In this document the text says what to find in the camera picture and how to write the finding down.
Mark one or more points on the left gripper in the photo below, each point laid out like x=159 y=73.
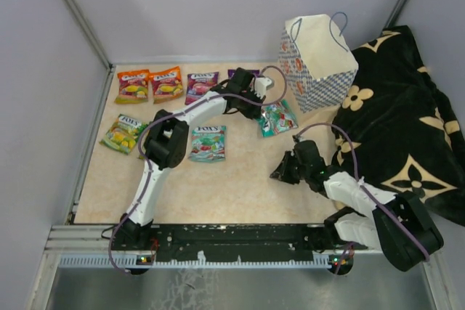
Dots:
x=254 y=113

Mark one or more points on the green candy bag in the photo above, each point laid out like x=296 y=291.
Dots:
x=124 y=134

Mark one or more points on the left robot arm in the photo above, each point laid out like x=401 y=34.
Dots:
x=164 y=145

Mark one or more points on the mint candy bag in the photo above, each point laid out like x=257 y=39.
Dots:
x=208 y=144
x=276 y=119

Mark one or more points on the orange candy bag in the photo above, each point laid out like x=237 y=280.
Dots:
x=132 y=87
x=166 y=85

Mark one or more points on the purple candy bag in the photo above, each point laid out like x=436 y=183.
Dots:
x=198 y=84
x=231 y=72

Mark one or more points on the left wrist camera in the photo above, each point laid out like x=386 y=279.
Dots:
x=260 y=86

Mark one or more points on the black floral blanket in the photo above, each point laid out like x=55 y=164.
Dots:
x=398 y=130

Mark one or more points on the blue checkered paper bag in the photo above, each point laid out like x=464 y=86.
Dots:
x=319 y=66

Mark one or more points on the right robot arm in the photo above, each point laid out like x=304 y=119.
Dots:
x=397 y=224

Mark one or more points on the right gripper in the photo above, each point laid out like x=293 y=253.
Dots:
x=282 y=171

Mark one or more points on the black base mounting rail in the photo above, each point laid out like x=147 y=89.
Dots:
x=230 y=245

